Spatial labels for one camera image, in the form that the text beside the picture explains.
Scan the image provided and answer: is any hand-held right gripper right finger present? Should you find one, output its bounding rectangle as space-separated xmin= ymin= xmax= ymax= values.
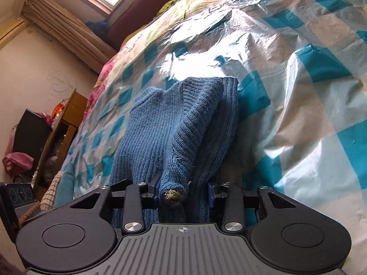
xmin=207 ymin=181 xmax=297 ymax=232

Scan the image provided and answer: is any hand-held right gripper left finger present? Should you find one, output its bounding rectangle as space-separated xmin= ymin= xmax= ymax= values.
xmin=70 ymin=172 xmax=161 ymax=234

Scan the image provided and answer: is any blue knit sweater yellow stripe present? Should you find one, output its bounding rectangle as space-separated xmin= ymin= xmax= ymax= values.
xmin=108 ymin=76 xmax=240 ymax=227

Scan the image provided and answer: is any pink plastic bag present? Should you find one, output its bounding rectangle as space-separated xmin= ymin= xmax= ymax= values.
xmin=3 ymin=124 xmax=35 ymax=175

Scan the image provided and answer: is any checkered towel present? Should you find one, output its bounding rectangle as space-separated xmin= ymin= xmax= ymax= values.
xmin=40 ymin=170 xmax=65 ymax=211

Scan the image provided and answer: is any black monitor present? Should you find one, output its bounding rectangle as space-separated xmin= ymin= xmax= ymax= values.
xmin=13 ymin=109 xmax=53 ymax=164

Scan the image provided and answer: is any person's purple clothing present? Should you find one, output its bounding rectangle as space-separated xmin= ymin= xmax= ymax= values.
xmin=0 ymin=250 xmax=25 ymax=275

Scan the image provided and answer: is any wooden nightstand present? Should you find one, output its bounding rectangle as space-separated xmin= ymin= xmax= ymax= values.
xmin=33 ymin=89 xmax=89 ymax=201

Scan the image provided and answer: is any orange object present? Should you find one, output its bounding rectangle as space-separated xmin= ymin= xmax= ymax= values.
xmin=52 ymin=103 xmax=65 ymax=119

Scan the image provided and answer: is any pink floral quilt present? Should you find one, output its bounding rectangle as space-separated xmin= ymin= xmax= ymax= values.
xmin=86 ymin=0 xmax=287 ymax=112

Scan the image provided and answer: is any teal checkered bedsheet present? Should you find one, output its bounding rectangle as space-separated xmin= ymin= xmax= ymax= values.
xmin=53 ymin=0 xmax=367 ymax=275

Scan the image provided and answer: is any blue cloth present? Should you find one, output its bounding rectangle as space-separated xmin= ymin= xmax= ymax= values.
xmin=86 ymin=20 xmax=111 ymax=39

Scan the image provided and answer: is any beige curtain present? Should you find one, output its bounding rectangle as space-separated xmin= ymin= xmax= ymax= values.
xmin=21 ymin=0 xmax=117 ymax=73

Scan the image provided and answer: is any green cloth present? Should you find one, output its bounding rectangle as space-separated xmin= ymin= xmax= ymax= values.
xmin=157 ymin=0 xmax=178 ymax=16

